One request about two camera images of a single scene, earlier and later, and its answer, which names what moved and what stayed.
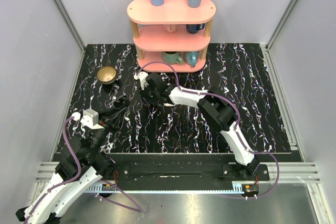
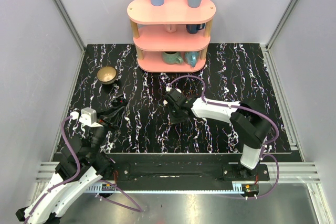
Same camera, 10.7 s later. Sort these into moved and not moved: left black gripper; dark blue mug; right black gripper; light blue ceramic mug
Moved: right black gripper
Not moved: light blue ceramic mug; dark blue mug; left black gripper
